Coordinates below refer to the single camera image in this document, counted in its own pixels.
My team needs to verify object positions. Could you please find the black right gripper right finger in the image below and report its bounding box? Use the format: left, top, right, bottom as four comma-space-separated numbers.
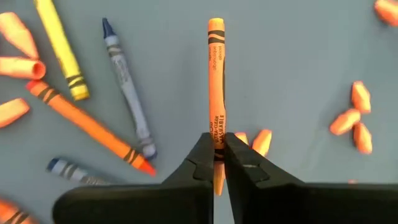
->
224, 133, 398, 224

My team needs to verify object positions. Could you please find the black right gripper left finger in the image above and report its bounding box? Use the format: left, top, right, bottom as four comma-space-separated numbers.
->
52, 133, 215, 224

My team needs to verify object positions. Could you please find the orange crayon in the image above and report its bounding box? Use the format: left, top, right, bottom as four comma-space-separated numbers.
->
207, 17, 227, 197
0, 198, 38, 224
25, 80, 157, 177

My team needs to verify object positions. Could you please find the yellow crayon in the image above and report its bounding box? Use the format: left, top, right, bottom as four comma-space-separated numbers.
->
33, 0, 90, 101

